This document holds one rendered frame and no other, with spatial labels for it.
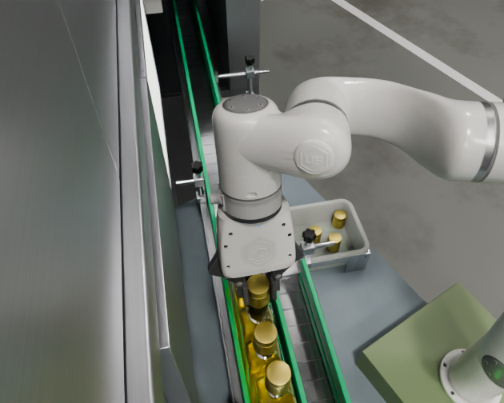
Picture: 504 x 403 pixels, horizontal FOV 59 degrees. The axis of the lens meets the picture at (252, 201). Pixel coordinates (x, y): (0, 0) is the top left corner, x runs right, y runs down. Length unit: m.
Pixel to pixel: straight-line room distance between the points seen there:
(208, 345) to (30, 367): 0.90
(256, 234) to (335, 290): 0.64
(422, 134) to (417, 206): 1.88
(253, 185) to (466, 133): 0.22
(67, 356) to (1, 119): 0.12
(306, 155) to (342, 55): 2.85
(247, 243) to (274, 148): 0.15
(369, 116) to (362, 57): 2.74
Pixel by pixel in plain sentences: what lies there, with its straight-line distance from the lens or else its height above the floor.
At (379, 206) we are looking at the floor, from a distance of 2.34.
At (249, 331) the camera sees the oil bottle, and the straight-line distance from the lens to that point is 0.75.
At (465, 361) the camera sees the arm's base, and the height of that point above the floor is 0.91.
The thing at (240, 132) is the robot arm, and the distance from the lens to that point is 0.47.
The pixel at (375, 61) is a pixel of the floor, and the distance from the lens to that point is 3.28.
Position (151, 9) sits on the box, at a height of 1.01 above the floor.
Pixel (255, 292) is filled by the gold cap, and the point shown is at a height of 1.20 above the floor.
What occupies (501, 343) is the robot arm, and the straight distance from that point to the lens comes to 0.77.
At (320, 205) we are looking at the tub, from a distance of 1.21.
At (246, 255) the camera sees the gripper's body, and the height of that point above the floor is 1.28.
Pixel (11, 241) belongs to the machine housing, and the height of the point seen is 1.62.
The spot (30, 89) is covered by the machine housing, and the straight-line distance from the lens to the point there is 0.28.
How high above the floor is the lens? 1.78
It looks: 51 degrees down
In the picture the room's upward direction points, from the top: straight up
